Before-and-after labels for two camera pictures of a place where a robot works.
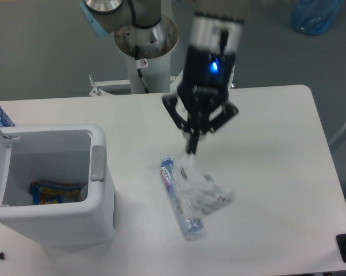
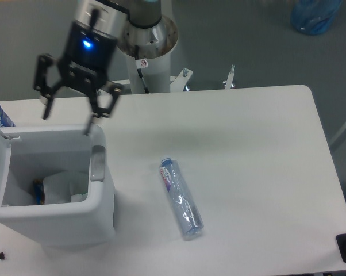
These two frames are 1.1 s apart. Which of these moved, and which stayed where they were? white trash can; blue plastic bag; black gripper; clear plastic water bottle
Moved: black gripper
Stayed: blue plastic bag; white trash can; clear plastic water bottle
